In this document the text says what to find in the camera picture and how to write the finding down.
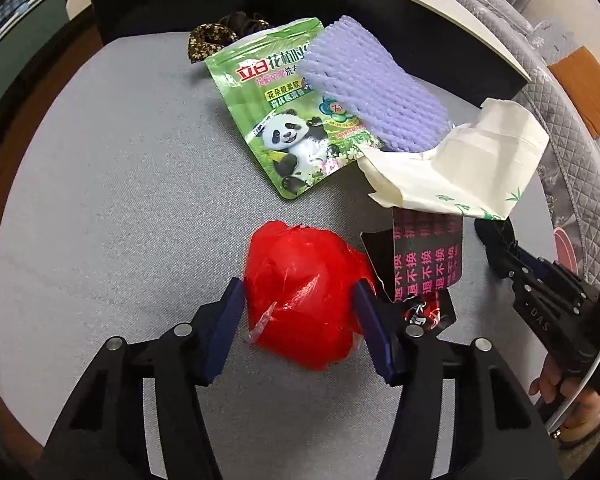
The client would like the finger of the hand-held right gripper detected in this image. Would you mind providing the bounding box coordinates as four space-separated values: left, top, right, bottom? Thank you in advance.
474 217 526 281
516 247 589 307

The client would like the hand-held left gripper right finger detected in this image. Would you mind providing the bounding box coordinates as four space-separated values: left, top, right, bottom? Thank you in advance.
352 280 566 480

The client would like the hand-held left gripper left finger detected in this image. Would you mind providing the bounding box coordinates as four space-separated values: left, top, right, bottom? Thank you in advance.
35 277 244 480

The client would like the pink round bin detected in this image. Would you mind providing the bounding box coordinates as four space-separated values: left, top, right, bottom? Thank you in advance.
554 226 583 283

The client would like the red black candy wrapper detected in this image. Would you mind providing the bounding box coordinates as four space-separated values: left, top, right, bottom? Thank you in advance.
402 294 456 333

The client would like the black pink print packaging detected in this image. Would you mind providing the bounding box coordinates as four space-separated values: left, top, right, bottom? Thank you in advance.
361 208 464 306

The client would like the cream tissue paper wrapper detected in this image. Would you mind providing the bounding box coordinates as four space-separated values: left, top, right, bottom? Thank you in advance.
356 98 551 222

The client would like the red plastic bag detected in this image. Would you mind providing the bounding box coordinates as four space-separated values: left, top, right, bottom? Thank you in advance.
243 218 381 372

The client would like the green panda print pouch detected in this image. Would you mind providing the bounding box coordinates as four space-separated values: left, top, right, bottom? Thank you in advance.
203 16 386 202

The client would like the person's right hand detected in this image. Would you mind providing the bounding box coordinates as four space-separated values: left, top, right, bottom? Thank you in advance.
528 354 600 442

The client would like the grey quilted sofa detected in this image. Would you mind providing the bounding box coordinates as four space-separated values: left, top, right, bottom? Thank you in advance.
442 0 600 286

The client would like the grey fabric covered table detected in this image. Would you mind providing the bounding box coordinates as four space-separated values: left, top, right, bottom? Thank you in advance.
0 30 556 480

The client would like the orange cushion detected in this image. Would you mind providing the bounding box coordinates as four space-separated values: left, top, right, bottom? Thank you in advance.
548 46 600 138

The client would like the purple foam net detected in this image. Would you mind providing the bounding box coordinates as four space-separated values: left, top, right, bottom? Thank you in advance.
299 15 458 153

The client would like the brown patterned scrunchie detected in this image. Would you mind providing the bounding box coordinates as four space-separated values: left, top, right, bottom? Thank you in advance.
186 10 272 64

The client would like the green cabinet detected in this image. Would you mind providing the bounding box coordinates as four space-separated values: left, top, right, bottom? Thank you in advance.
0 0 72 106

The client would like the white cable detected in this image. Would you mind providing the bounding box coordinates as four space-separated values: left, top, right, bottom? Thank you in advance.
547 310 600 436

